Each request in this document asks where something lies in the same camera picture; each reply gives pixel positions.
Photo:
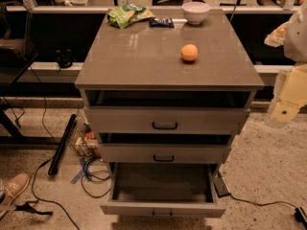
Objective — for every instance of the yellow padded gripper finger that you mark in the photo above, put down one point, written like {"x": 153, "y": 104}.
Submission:
{"x": 295, "y": 87}

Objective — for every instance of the grey bottom drawer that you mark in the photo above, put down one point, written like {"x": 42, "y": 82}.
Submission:
{"x": 162, "y": 191}

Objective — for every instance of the grey drawer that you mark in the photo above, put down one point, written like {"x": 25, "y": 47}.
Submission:
{"x": 162, "y": 191}
{"x": 166, "y": 120}
{"x": 206, "y": 154}

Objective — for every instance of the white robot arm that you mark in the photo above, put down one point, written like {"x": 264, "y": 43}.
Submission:
{"x": 292, "y": 35}

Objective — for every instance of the grey drawer cabinet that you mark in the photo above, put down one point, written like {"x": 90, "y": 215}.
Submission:
{"x": 141, "y": 66}

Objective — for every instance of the grey middle drawer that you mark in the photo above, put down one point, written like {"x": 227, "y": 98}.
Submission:
{"x": 206, "y": 154}

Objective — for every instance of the grey top drawer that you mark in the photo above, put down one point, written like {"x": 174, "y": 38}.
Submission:
{"x": 166, "y": 120}

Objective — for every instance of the black power adapter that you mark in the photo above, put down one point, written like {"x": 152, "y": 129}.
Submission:
{"x": 221, "y": 187}

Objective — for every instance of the orange fruit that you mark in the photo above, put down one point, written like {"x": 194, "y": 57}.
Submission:
{"x": 189, "y": 52}

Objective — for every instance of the white bowl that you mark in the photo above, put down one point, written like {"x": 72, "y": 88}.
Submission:
{"x": 195, "y": 12}

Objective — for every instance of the dark blue snack packet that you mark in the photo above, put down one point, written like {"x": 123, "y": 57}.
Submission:
{"x": 161, "y": 23}

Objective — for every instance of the green chip bag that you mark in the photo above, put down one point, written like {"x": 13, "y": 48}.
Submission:
{"x": 125, "y": 15}

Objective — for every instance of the colourful snack box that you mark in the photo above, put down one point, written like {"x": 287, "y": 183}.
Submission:
{"x": 87, "y": 145}

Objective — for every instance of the black headphones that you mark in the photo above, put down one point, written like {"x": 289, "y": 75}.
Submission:
{"x": 64, "y": 59}

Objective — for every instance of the black tube on floor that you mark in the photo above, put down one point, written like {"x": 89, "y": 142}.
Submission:
{"x": 56, "y": 158}

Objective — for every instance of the tan shoe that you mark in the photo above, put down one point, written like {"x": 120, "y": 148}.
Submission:
{"x": 14, "y": 188}

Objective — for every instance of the black chair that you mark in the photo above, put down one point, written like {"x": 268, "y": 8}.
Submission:
{"x": 16, "y": 54}

